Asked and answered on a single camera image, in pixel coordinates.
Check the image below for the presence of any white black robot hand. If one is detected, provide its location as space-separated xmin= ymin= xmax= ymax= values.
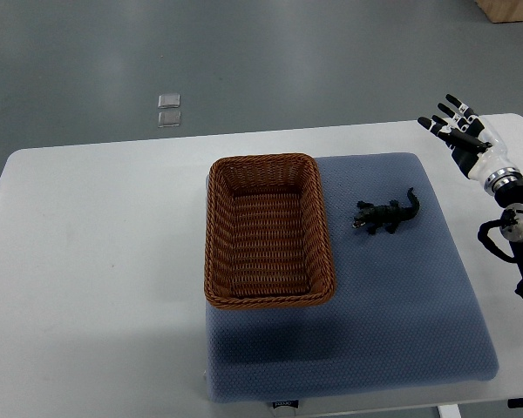
xmin=418 ymin=94 xmax=520 ymax=196

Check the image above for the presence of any dark toy crocodile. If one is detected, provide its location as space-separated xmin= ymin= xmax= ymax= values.
xmin=352 ymin=187 xmax=420 ymax=235

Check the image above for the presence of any brown wicker basket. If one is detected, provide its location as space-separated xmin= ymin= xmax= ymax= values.
xmin=204 ymin=153 xmax=336 ymax=310

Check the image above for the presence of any wooden box corner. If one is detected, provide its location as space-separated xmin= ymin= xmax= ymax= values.
xmin=475 ymin=0 xmax=523 ymax=24

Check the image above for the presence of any blue grey foam mat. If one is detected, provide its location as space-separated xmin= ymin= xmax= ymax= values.
xmin=207 ymin=153 xmax=499 ymax=402

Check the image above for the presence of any white table leg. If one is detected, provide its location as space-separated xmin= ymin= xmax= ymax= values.
xmin=438 ymin=404 xmax=462 ymax=418

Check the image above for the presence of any upper floor socket plate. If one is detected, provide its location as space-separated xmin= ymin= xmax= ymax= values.
xmin=158 ymin=93 xmax=180 ymax=109

